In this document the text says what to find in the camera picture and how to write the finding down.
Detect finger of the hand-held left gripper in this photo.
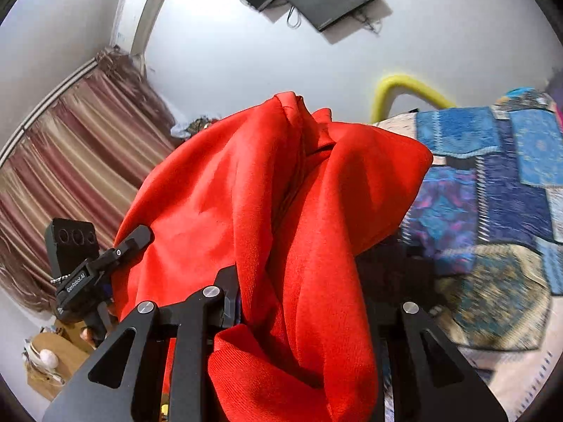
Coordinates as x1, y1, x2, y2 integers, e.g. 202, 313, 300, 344
94, 224, 154, 274
88, 302, 113, 340

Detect yellow foam tube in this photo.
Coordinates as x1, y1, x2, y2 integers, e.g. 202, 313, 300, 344
370, 75, 459, 124

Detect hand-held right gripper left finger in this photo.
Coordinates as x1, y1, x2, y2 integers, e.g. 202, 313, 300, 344
43, 266, 241, 422

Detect white air conditioner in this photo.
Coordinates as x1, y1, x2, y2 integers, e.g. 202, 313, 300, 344
110, 0, 175, 69

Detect blue patchwork blanket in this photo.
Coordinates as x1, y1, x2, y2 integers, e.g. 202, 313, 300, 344
355, 88, 563, 422

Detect striped brown curtain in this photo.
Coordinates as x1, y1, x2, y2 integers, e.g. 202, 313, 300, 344
0, 48, 186, 314

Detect red jacket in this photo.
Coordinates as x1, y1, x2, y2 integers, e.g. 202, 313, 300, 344
110, 91, 434, 422

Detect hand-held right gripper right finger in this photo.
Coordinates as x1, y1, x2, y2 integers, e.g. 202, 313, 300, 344
364, 289, 509, 422

